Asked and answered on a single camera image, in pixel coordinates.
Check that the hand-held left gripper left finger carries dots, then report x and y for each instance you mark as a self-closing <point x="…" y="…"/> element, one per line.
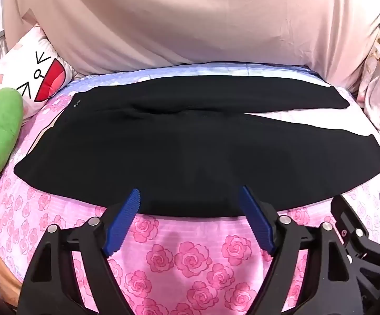
<point x="123" y="220"/>

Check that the cat face pillow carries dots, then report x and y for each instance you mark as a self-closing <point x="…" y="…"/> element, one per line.
<point x="29" y="69"/>

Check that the beige headboard cover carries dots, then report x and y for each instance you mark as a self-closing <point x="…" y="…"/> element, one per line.
<point x="190" y="23"/>

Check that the black pants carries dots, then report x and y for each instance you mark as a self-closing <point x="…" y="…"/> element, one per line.
<point x="176" y="144"/>

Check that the orange cloth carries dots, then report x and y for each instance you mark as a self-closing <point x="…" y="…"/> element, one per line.
<point x="6" y="269"/>

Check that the pink rose bed sheet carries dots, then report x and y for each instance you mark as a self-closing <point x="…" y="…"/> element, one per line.
<point x="190" y="256"/>

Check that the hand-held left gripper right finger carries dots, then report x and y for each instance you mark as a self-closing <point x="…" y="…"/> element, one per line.
<point x="254" y="220"/>

